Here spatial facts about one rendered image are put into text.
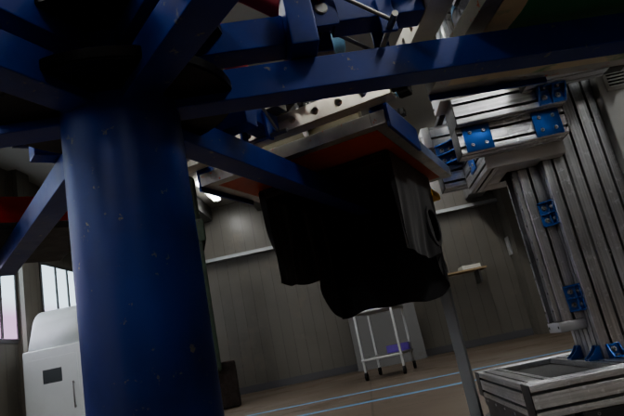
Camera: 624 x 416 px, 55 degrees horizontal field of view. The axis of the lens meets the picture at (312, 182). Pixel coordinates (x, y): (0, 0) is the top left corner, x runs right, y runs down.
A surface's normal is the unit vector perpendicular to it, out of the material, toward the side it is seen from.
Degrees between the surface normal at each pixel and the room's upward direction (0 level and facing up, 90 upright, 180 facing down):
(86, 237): 90
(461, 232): 90
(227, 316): 90
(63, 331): 72
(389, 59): 90
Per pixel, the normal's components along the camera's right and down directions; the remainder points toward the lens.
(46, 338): -0.10, -0.55
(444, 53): 0.07, -0.29
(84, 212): -0.49, -0.15
